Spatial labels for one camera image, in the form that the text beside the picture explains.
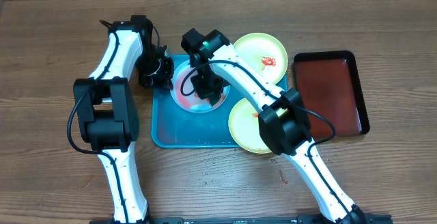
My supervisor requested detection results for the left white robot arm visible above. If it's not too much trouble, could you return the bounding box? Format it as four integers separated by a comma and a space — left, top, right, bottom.
67, 15, 174, 223

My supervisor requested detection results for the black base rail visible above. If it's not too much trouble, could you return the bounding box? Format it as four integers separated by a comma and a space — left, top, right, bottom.
89, 214, 393, 224

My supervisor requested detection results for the dark red black-rimmed tray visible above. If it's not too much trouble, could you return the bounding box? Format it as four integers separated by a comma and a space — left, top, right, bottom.
293, 51, 370, 137

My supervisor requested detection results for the teal plastic tray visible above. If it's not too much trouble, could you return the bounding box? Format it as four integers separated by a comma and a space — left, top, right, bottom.
151, 53, 290, 149

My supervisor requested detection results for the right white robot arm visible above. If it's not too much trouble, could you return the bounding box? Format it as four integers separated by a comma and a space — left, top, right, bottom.
181, 29, 367, 223

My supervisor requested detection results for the yellow-green plate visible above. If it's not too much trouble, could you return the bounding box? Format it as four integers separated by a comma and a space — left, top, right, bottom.
234, 33, 288, 84
228, 98, 272, 154

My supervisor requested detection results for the light blue plate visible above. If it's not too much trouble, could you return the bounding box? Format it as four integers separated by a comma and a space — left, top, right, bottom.
170, 59, 230, 113

